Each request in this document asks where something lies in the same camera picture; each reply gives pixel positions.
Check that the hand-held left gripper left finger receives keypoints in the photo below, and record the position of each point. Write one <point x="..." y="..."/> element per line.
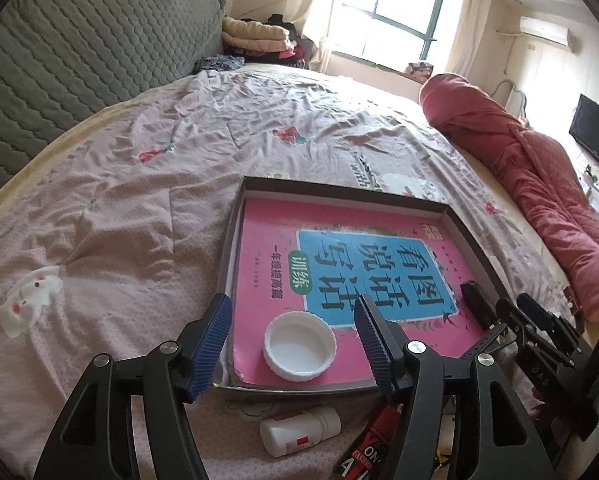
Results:
<point x="213" y="342"/>

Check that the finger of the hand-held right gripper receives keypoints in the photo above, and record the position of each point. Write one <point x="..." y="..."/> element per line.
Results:
<point x="542" y="317"/>
<point x="475" y="300"/>

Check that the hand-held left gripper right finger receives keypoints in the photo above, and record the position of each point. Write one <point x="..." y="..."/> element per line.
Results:
<point x="374" y="347"/>

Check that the white ribbed jar lid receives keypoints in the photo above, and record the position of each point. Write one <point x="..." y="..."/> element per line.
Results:
<point x="299" y="347"/>

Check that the white pill bottle red label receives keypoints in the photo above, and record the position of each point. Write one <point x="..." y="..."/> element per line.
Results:
<point x="289" y="432"/>

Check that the shallow grey cardboard box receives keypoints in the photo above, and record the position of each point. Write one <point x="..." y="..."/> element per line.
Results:
<point x="344" y="194"/>

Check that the small dark red box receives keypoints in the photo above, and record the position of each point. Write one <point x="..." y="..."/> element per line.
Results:
<point x="572" y="300"/>

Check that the red black printed pack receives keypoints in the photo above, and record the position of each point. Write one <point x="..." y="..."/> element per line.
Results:
<point x="374" y="430"/>

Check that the pink exercise book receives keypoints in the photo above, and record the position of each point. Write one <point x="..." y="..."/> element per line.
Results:
<point x="279" y="240"/>

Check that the red quilted duvet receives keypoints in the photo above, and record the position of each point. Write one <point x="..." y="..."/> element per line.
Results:
<point x="544" y="185"/>

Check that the black flat television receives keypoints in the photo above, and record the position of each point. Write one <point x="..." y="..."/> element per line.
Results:
<point x="597" y="130"/>

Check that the white metal rack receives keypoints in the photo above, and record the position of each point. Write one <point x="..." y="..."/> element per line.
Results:
<point x="517" y="97"/>

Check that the floral item on windowsill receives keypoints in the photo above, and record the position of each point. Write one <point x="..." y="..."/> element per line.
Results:
<point x="419" y="71"/>

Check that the white air conditioner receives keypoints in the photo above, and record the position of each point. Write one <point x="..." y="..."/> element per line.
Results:
<point x="547" y="32"/>

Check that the dark floral cloth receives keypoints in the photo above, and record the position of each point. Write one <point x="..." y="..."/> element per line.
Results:
<point x="218" y="63"/>

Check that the cream curtain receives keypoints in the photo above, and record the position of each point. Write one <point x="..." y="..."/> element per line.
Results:
<point x="319" y="10"/>
<point x="469" y="20"/>

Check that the window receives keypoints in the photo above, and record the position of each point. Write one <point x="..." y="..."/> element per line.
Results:
<point x="394" y="5"/>

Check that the pile of folded clothes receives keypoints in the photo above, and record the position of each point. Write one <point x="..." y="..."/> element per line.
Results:
<point x="257" y="35"/>

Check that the grey quilted headboard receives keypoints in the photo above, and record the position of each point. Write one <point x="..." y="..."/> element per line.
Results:
<point x="79" y="60"/>

